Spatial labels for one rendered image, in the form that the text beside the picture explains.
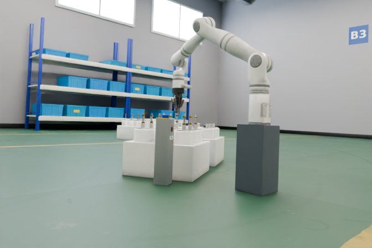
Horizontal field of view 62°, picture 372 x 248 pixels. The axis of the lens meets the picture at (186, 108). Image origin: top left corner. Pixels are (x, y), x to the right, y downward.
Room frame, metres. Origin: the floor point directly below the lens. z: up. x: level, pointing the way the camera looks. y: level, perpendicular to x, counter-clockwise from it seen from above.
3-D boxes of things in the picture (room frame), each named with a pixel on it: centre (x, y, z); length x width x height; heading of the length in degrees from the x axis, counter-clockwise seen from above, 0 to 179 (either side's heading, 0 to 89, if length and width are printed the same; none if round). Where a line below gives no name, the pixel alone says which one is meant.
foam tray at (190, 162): (1.79, 0.09, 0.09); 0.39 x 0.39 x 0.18; 73
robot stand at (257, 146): (1.42, -0.33, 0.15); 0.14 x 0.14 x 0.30; 44
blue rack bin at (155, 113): (7.50, 0.60, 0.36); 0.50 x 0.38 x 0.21; 43
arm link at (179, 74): (1.91, 0.04, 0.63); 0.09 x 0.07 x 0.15; 120
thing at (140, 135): (1.71, 0.23, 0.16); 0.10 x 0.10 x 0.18
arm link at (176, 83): (1.90, 0.04, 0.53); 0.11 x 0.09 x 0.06; 62
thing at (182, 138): (1.65, 0.01, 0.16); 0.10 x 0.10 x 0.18
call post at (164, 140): (1.49, 0.10, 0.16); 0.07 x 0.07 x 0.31; 73
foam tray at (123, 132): (4.18, 0.64, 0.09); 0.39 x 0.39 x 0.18; 51
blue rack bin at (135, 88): (6.92, 1.24, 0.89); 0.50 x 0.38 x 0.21; 44
